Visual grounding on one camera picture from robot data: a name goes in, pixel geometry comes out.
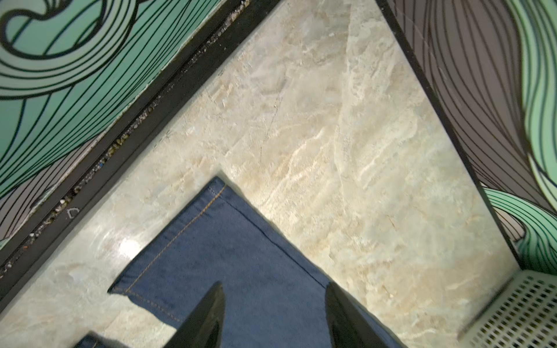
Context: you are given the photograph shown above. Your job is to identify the white plastic laundry basket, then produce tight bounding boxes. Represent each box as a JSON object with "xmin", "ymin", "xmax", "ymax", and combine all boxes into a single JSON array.
[{"xmin": 459, "ymin": 271, "xmax": 556, "ymax": 347}]

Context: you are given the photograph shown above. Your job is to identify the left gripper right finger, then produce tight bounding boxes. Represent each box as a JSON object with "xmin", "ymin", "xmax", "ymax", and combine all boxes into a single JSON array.
[{"xmin": 325, "ymin": 282, "xmax": 388, "ymax": 348}]

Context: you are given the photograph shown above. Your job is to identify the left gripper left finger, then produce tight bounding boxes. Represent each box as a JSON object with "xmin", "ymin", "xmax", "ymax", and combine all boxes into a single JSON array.
[{"xmin": 164, "ymin": 281, "xmax": 226, "ymax": 348}]

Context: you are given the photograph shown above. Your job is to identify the blue denim trousers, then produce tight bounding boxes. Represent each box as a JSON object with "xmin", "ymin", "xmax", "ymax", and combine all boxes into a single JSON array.
[{"xmin": 73, "ymin": 175, "xmax": 408, "ymax": 348}]

